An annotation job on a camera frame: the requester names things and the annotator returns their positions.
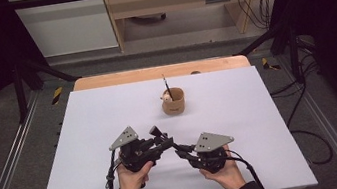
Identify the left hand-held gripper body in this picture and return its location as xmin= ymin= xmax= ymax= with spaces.
xmin=106 ymin=121 xmax=165 ymax=177

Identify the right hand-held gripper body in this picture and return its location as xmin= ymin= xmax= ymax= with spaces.
xmin=188 ymin=127 xmax=239 ymax=178

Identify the thin black pencil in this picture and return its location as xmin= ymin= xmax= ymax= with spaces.
xmin=160 ymin=72 xmax=175 ymax=103

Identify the person's right hand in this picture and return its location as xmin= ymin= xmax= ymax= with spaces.
xmin=196 ymin=142 xmax=249 ymax=189

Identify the person's left hand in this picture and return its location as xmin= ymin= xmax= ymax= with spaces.
xmin=115 ymin=158 xmax=158 ymax=189

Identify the white table sheet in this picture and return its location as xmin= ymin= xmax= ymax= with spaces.
xmin=19 ymin=57 xmax=320 ymax=189

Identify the light wooden table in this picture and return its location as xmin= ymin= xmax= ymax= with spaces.
xmin=71 ymin=52 xmax=252 ymax=93

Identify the yellow black tape strip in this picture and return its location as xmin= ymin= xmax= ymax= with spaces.
xmin=260 ymin=55 xmax=282 ymax=73
xmin=48 ymin=85 xmax=67 ymax=106

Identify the black metal stand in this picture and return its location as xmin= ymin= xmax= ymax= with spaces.
xmin=9 ymin=50 xmax=87 ymax=125
xmin=230 ymin=18 xmax=307 ymax=93

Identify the white cabinet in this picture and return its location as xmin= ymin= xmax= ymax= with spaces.
xmin=6 ymin=0 xmax=120 ymax=64

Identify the left hand-held gripper black cable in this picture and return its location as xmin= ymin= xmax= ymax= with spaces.
xmin=99 ymin=148 xmax=128 ymax=189

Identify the hand-held gripper black cable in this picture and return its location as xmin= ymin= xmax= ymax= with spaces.
xmin=99 ymin=148 xmax=128 ymax=189
xmin=224 ymin=147 xmax=270 ymax=189

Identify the right hand-held gripper black cable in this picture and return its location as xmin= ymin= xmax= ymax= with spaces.
xmin=224 ymin=147 xmax=270 ymax=189

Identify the looped black floor cable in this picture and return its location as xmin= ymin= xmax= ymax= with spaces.
xmin=289 ymin=124 xmax=335 ymax=170

